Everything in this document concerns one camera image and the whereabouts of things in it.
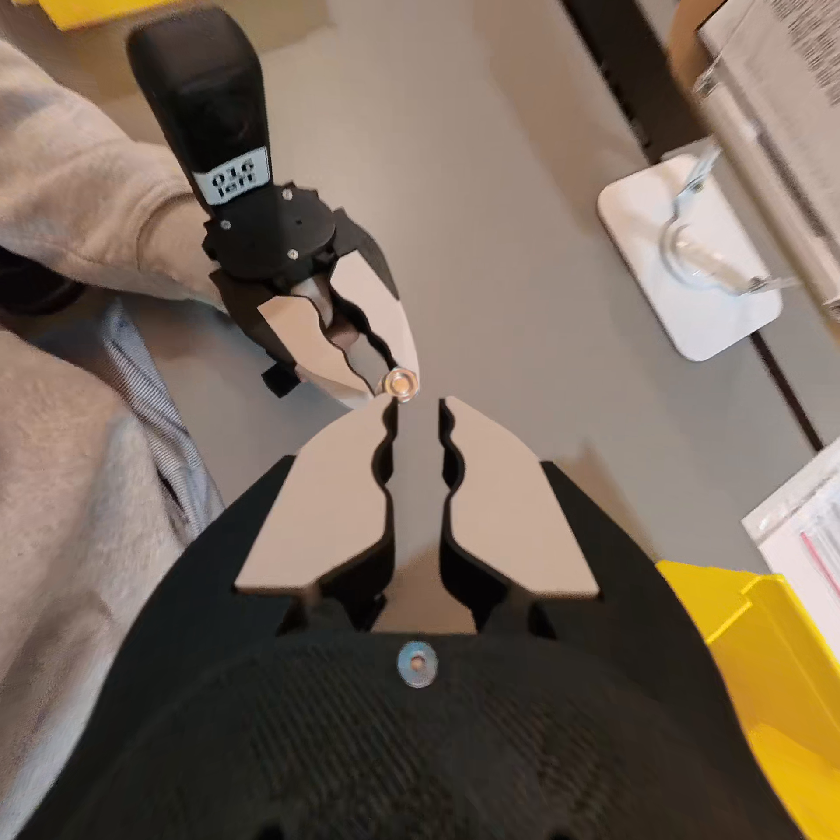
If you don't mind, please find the person's left forearm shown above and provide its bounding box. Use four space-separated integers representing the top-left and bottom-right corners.
0 39 227 309

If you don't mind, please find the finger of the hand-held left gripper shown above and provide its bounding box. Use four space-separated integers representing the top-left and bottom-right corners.
257 297 382 411
328 248 421 388

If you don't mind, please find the grey desk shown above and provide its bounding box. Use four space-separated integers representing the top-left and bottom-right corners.
0 0 818 634

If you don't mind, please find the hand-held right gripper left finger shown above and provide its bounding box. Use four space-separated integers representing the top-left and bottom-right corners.
234 395 400 632

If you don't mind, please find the striped shirt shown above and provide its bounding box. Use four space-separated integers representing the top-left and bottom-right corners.
92 298 227 546

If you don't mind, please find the white stand base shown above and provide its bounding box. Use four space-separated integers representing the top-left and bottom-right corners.
596 154 785 363

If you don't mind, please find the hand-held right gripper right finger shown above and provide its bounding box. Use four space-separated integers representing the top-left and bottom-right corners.
438 395 600 634

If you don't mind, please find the paper sheet in clear sleeve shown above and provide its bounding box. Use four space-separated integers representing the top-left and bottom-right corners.
742 438 840 601

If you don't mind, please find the silver bolt with nut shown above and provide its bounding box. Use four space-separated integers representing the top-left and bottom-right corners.
378 367 421 403

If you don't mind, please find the yellow plastic bin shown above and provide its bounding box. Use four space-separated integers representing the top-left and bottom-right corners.
656 558 840 840
13 0 191 32

